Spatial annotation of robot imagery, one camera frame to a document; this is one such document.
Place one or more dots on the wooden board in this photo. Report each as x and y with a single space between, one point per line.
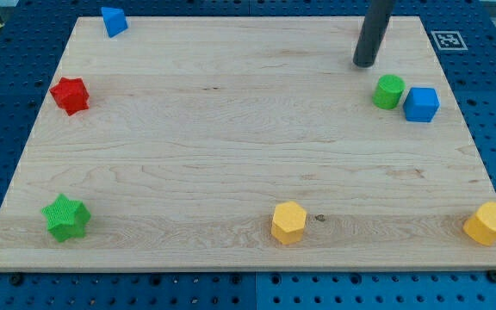
199 126

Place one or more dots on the yellow hexagon block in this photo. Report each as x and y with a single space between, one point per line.
288 222

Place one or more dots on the green cylinder block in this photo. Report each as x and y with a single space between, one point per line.
388 91

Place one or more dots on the blue cube block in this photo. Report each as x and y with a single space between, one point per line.
421 104

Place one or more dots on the blue triangle block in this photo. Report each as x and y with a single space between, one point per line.
115 21

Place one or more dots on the red star block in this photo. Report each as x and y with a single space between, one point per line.
71 95

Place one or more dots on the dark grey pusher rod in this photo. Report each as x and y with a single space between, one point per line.
374 27

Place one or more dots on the green star block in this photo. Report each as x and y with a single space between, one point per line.
66 218

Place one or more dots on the white fiducial marker tag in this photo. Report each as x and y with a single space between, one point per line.
448 40

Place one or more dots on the yellow cylinder block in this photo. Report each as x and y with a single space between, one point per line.
481 225

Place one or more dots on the black bolt left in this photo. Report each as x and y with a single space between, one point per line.
16 279

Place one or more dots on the black bolt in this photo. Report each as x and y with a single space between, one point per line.
491 276
16 279

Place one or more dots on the black bolt right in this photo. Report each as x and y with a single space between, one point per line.
491 276

